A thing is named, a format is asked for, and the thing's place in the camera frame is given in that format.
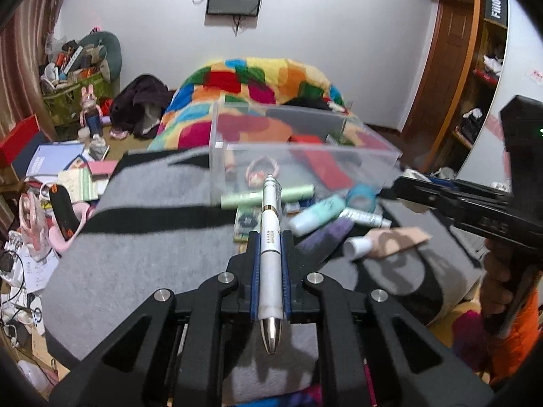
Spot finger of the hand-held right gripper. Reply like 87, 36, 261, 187
392, 177, 459, 222
433, 175, 510, 201

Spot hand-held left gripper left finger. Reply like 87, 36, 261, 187
49, 231, 260, 407

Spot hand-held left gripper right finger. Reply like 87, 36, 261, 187
280, 230, 495, 407

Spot white pen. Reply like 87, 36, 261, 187
260, 174, 284, 354

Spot beige tube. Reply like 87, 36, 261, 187
343, 227, 433, 260

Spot green patterned packet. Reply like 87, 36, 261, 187
233, 206, 264, 244

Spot striped white tube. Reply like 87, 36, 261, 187
339, 208, 393, 229

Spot purple bottle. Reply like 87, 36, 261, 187
297, 218, 355, 255

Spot mint green bottle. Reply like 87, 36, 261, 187
289, 194, 346, 236

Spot light green tube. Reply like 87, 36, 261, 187
221, 183, 315, 209

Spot clear plastic box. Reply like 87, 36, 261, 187
209, 102, 403, 208

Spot person's right hand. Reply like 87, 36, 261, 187
479, 237, 527, 321

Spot white sliding wardrobe door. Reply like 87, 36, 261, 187
456, 0, 543, 196

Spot pink hair accessory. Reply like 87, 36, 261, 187
245, 156, 281, 187

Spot grey black blanket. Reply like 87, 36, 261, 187
40, 148, 488, 407

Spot wooden door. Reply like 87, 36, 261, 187
403, 0, 476, 136

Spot wooden wardrobe shelf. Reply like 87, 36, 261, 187
428, 0, 510, 174

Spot black printed box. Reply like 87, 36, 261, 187
484, 0, 510, 24

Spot black garment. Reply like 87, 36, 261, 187
284, 95, 353, 115

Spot pink curved stand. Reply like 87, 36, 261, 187
46, 202, 92, 256

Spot pink notebook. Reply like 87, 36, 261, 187
87, 160, 119, 176

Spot colourful patchwork blanket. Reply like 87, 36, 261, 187
148, 56, 382, 153

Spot green notebook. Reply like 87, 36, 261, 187
57, 169, 100, 202

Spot black orange object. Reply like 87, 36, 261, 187
49, 184, 83, 242

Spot dark clothes pile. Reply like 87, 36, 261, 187
109, 75, 175, 140

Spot white paper sheets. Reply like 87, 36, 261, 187
0, 241, 57, 335

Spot pink transparent bag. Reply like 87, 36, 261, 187
17, 191, 48, 249

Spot pink rabbit bottle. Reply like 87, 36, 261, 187
80, 85, 103, 135

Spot blue white book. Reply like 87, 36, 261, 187
26, 143, 86, 177

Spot green storage basket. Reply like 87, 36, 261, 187
42, 72, 113, 121

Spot grey neck pillow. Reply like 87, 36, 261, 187
78, 32, 124, 83

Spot large red box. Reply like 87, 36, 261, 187
0, 114, 41, 166

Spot brown curtain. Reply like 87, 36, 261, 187
0, 0, 73, 145

